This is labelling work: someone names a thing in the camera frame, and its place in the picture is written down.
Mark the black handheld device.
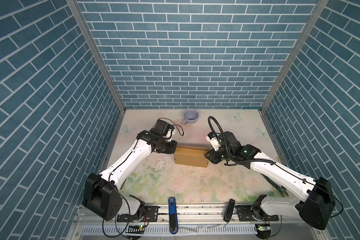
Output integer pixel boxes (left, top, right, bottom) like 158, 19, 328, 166
223, 199, 236, 223

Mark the brown cardboard box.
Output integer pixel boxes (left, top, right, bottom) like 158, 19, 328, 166
174, 146, 209, 168

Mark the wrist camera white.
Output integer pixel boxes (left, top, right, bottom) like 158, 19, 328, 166
166, 125, 176, 142
206, 132, 221, 152

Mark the aluminium front rail frame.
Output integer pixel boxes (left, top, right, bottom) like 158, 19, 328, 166
67, 203, 330, 240

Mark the blue black handheld tool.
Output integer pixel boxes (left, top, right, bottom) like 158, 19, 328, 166
169, 197, 179, 235

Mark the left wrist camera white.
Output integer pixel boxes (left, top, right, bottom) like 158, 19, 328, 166
166, 125, 176, 142

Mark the lavender ceramic cup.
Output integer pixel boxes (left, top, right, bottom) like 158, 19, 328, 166
183, 109, 199, 125

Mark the white slotted cable duct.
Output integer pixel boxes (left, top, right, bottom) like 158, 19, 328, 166
80, 224, 258, 237

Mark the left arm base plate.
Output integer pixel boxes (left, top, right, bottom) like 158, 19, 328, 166
117, 206, 159, 223

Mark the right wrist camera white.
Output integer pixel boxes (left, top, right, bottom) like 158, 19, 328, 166
206, 132, 221, 152

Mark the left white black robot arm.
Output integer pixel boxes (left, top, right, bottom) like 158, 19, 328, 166
83, 119, 177, 221

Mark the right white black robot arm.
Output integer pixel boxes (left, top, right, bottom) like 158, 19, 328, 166
205, 132, 336, 230

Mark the right green controller board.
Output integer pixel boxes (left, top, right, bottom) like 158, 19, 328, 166
256, 225, 272, 232

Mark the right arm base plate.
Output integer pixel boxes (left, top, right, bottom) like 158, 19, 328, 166
235, 205, 280, 222

